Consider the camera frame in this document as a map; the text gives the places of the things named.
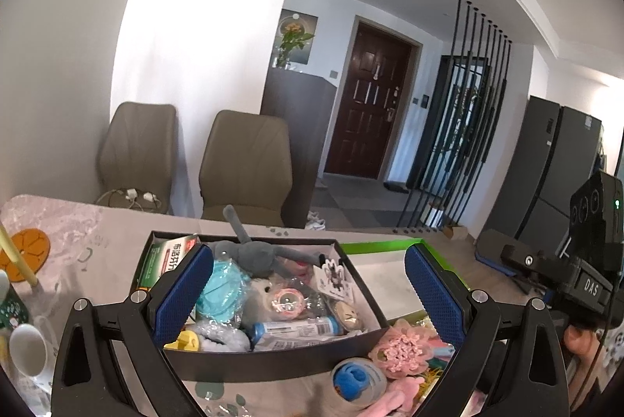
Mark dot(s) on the clear tub with blue roll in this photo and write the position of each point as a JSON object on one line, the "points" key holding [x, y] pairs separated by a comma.
{"points": [[356, 380]]}

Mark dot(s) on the pink plush toy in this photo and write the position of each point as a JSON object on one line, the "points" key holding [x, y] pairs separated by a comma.
{"points": [[395, 402]]}

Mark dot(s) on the blue white tube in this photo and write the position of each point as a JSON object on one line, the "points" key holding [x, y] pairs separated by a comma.
{"points": [[292, 328]]}

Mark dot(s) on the dark green printed mug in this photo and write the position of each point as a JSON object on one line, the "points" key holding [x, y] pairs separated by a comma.
{"points": [[14, 305]]}

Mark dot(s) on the white printed mug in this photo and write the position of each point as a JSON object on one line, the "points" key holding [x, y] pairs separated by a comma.
{"points": [[27, 348]]}

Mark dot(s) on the West Highland cow card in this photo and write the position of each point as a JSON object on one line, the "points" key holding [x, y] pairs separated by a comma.
{"points": [[334, 280]]}

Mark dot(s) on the beige cat plush in bag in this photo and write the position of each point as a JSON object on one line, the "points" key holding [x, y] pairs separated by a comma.
{"points": [[348, 317]]}

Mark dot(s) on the grey-brown upholstered chair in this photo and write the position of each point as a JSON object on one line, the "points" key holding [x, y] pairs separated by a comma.
{"points": [[136, 144], [243, 163]]}

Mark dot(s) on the dark grey refrigerator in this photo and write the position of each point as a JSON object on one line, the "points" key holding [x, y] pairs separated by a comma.
{"points": [[541, 163]]}

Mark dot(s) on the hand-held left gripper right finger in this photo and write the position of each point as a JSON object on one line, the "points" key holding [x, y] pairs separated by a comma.
{"points": [[434, 295]]}

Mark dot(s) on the dark doormat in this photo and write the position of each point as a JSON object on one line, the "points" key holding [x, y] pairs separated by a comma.
{"points": [[396, 186]]}

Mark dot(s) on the green cardboard box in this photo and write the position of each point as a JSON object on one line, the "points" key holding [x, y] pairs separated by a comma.
{"points": [[390, 246]]}

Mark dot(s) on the pink flower plush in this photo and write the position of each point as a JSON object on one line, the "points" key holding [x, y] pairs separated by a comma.
{"points": [[404, 348]]}

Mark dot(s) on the person's right hand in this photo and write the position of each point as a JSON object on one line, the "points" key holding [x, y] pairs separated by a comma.
{"points": [[580, 339]]}

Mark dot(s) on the grey mouse plush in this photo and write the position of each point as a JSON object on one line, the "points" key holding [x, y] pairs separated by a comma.
{"points": [[253, 256]]}

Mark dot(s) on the white shoes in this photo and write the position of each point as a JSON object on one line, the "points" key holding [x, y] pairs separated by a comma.
{"points": [[316, 222]]}

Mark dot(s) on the turquoise plastic bag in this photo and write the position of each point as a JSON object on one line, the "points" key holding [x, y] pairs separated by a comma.
{"points": [[222, 295]]}

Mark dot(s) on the grey cloth-covered desktop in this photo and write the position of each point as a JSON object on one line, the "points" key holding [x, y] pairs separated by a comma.
{"points": [[97, 241]]}

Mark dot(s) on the orange slice coaster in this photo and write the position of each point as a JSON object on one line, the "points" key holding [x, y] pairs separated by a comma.
{"points": [[31, 251]]}

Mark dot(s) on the dark brown entrance door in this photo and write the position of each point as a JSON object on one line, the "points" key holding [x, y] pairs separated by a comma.
{"points": [[370, 105]]}

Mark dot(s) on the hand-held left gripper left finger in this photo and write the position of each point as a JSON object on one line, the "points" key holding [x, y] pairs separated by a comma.
{"points": [[183, 295]]}

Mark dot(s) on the pink round toy in bag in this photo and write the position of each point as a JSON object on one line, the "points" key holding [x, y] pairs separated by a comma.
{"points": [[287, 300]]}

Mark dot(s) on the green orange toothpaste box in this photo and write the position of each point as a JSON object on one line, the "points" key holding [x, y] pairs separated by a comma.
{"points": [[165, 258]]}

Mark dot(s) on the dark wall panel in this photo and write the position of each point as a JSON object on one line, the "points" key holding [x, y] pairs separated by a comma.
{"points": [[420, 101]]}

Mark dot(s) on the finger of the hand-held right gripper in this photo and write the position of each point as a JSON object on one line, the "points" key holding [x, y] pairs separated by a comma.
{"points": [[536, 263], [492, 251]]}

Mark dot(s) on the black slat room divider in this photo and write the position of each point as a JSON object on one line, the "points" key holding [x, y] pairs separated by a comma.
{"points": [[468, 129]]}

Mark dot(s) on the black storage box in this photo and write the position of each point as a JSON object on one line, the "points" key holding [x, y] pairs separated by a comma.
{"points": [[253, 366]]}

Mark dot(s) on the yellow plastic clip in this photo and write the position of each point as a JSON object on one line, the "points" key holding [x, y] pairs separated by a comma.
{"points": [[187, 340]]}

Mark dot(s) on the white plant pot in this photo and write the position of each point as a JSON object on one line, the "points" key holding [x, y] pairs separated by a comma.
{"points": [[437, 212]]}

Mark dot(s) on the green potted plant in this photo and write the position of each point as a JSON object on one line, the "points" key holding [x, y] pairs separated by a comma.
{"points": [[290, 41]]}

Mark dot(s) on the colourful small accessory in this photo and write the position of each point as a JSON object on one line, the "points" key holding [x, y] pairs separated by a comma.
{"points": [[436, 373]]}

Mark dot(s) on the framed wall picture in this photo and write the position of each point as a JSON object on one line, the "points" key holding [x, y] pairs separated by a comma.
{"points": [[304, 22]]}

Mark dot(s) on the blue-grey fluffy plush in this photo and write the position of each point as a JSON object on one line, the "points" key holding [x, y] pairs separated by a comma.
{"points": [[224, 336]]}

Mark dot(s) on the small cardboard box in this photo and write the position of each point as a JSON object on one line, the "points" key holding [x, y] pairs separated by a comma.
{"points": [[454, 233]]}

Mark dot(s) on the dark wooden cabinet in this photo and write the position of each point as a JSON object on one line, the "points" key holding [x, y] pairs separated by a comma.
{"points": [[302, 129]]}

